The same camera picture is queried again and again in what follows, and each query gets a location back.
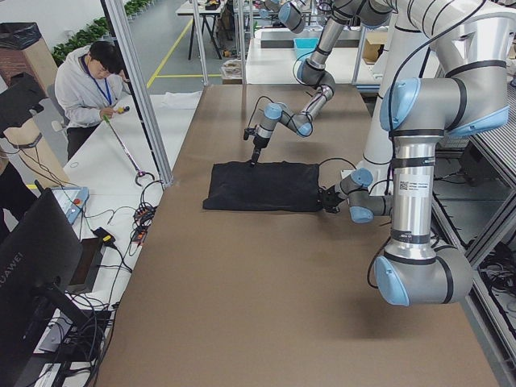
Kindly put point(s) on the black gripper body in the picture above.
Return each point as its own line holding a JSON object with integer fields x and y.
{"x": 259, "y": 143}
{"x": 330, "y": 199}

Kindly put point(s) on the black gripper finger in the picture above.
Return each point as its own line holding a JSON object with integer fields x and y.
{"x": 255, "y": 156}

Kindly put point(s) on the black printed t-shirt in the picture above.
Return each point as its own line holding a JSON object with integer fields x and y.
{"x": 283, "y": 186}

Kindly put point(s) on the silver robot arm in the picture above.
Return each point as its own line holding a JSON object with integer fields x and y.
{"x": 471, "y": 40}
{"x": 312, "y": 72}

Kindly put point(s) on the white cloth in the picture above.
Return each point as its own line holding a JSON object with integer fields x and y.
{"x": 181, "y": 101}

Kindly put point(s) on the black grabber tool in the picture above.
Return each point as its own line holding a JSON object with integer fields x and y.
{"x": 139, "y": 173}

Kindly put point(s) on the grey usb hub right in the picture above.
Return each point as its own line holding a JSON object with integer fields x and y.
{"x": 144, "y": 215}

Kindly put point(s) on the grey usb hub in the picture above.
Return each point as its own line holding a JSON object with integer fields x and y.
{"x": 138, "y": 236}
{"x": 144, "y": 215}

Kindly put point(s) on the grey usb hub left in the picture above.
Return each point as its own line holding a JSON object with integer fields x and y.
{"x": 138, "y": 236}

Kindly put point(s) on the seated person grey hoodie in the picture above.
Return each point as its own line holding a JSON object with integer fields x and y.
{"x": 88, "y": 85}

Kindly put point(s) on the blue teach pendant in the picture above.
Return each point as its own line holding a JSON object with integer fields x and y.
{"x": 72, "y": 201}

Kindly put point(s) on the black computer monitor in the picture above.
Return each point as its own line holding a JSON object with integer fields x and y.
{"x": 38, "y": 260}

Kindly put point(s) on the aluminium frame post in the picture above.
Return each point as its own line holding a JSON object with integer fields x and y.
{"x": 114, "y": 12}

